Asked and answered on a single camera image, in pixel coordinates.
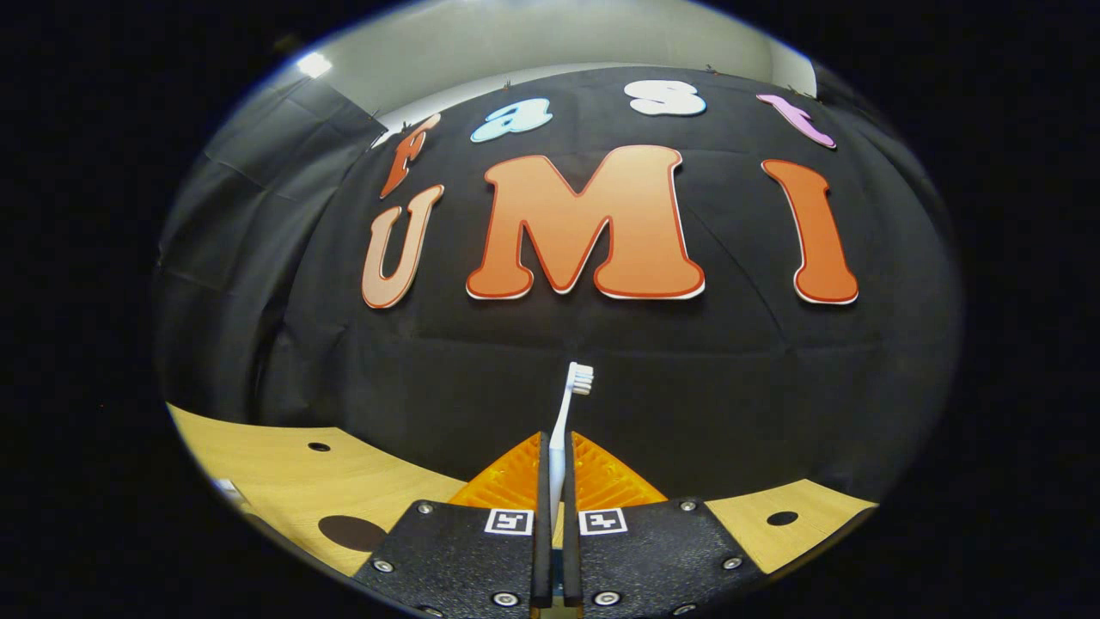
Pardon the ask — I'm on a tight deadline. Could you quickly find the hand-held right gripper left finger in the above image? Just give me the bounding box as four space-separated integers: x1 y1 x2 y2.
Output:
351 430 553 619

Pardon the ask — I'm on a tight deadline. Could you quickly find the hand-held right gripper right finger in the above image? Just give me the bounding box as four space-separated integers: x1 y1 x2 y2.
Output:
561 430 767 619

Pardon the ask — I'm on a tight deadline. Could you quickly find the white toothbrush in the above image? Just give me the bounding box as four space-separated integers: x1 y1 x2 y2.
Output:
547 361 596 517

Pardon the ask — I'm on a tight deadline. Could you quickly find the dark brown round coaster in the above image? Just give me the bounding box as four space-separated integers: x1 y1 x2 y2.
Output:
318 514 389 554

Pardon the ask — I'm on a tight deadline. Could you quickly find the black backdrop cloth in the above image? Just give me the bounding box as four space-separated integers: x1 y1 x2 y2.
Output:
155 64 963 504

